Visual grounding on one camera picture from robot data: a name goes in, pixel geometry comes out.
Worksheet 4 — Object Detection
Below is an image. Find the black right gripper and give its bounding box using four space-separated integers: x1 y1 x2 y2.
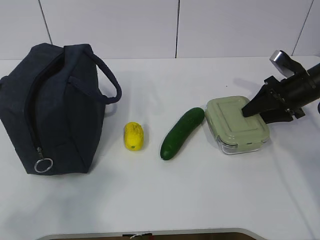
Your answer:
242 76 306 124

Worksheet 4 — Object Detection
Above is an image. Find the glass container green lid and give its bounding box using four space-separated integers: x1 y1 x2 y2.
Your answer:
205 96 270 155

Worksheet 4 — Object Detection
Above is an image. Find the green cucumber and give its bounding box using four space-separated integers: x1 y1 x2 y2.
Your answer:
159 107 205 161

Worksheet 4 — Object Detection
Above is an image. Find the yellow lemon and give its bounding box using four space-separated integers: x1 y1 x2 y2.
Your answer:
124 122 144 151

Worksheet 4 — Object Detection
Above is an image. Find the navy blue lunch bag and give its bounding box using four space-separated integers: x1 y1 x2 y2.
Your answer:
0 43 122 176

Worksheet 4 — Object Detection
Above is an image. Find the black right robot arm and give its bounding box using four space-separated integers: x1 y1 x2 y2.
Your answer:
242 64 320 124

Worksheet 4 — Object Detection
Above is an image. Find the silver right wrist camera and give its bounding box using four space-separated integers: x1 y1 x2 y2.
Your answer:
269 50 306 78

